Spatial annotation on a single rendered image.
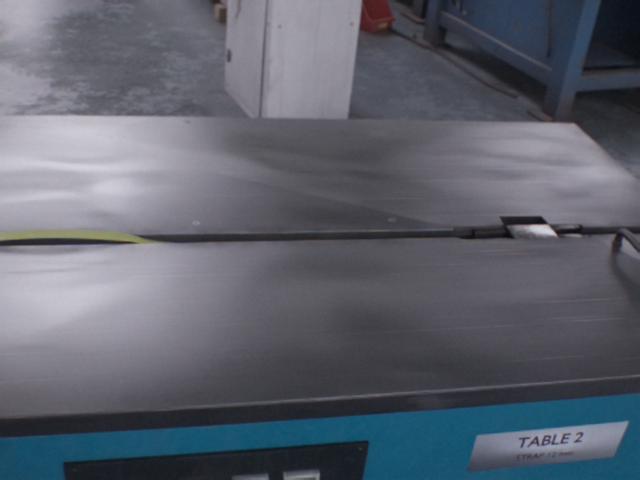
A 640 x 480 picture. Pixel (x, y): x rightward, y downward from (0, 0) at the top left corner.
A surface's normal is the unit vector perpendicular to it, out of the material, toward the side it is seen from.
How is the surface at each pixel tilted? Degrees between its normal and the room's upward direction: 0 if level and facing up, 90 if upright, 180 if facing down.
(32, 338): 0
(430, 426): 90
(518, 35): 90
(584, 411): 90
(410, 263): 0
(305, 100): 90
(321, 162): 0
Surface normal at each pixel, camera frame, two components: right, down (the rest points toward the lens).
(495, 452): 0.19, 0.53
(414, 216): 0.10, -0.85
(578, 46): 0.42, 0.51
